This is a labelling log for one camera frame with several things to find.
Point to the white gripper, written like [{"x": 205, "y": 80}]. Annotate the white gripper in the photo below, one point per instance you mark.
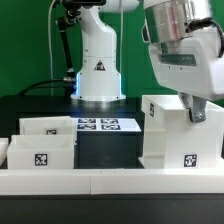
[{"x": 195, "y": 71}]

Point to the white drawer cabinet frame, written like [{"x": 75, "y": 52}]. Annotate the white drawer cabinet frame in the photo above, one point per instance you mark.
[{"x": 172, "y": 141}]

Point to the white drawer box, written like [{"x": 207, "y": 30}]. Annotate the white drawer box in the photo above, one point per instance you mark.
[
  {"x": 59, "y": 125},
  {"x": 41, "y": 152}
]

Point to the white front drawer box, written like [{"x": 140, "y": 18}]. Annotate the white front drawer box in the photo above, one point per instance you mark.
[{"x": 41, "y": 152}]

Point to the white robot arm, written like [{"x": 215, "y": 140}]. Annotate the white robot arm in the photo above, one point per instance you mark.
[{"x": 167, "y": 22}]

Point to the paper sheet with markers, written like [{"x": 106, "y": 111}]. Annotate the paper sheet with markers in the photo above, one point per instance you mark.
[{"x": 106, "y": 124}]

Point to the white left fence bar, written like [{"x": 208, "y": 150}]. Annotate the white left fence bar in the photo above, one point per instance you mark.
[{"x": 3, "y": 149}]

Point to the white fence bar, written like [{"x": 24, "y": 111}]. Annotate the white fence bar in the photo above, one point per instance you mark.
[
  {"x": 109, "y": 182},
  {"x": 3, "y": 149}
]

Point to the white front fence bar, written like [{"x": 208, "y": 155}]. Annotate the white front fence bar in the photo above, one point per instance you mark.
[{"x": 109, "y": 182}]

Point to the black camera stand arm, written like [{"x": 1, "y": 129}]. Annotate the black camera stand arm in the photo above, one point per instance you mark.
[{"x": 63, "y": 23}]

